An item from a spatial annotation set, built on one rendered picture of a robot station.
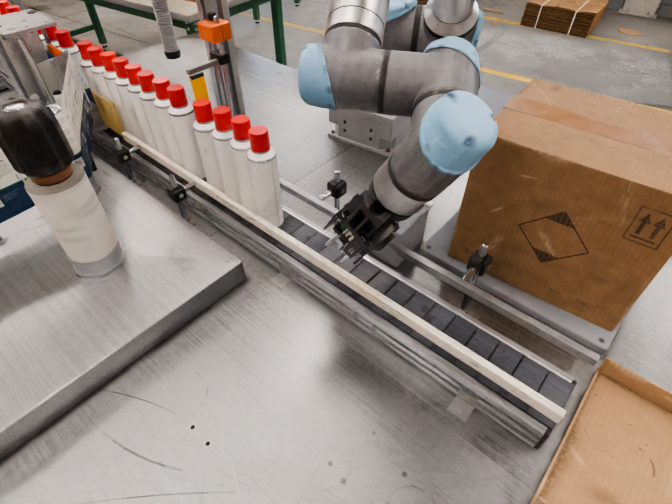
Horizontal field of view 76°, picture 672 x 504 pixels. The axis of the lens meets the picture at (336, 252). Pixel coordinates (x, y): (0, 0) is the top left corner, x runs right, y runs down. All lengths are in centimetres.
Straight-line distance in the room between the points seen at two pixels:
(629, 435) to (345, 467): 41
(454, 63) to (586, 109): 34
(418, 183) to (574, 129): 34
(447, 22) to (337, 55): 53
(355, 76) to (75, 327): 58
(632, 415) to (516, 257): 28
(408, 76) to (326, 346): 44
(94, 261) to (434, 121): 62
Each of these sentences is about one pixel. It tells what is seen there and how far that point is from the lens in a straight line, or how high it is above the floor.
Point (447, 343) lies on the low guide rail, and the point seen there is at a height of 91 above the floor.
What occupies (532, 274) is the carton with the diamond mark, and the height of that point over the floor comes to 90.
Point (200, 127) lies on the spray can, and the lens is 88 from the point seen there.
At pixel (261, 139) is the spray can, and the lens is 75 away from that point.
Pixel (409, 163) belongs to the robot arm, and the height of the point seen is 118.
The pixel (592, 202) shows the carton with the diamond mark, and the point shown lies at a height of 107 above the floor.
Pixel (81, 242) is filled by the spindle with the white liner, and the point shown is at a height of 96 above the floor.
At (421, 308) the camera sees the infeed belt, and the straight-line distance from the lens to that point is 73.
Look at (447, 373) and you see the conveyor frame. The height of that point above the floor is 87.
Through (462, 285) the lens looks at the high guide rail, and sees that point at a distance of 67.
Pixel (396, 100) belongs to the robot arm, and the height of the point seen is 122.
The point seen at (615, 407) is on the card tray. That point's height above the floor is 83.
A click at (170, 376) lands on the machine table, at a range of 76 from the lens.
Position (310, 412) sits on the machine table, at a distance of 68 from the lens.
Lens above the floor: 145
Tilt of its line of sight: 45 degrees down
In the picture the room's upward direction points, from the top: straight up
